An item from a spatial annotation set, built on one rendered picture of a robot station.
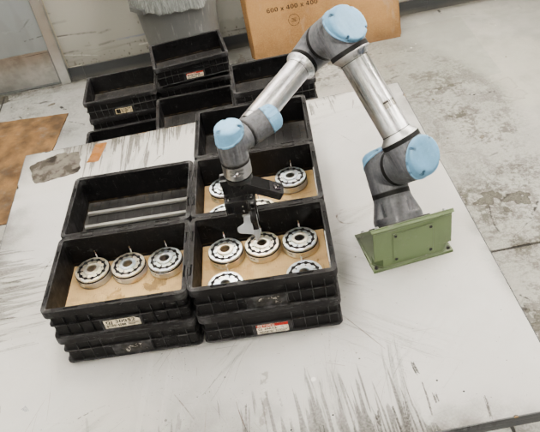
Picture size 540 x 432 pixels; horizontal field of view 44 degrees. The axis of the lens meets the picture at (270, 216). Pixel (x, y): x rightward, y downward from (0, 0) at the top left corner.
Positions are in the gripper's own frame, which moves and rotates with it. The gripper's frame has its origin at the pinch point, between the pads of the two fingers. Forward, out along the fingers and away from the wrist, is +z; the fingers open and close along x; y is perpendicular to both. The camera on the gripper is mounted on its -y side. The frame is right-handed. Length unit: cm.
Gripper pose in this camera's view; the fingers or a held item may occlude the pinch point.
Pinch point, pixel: (258, 229)
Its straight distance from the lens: 188.1
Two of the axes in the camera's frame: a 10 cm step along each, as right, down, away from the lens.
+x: 0.7, 6.4, -7.6
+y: -9.9, 1.6, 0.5
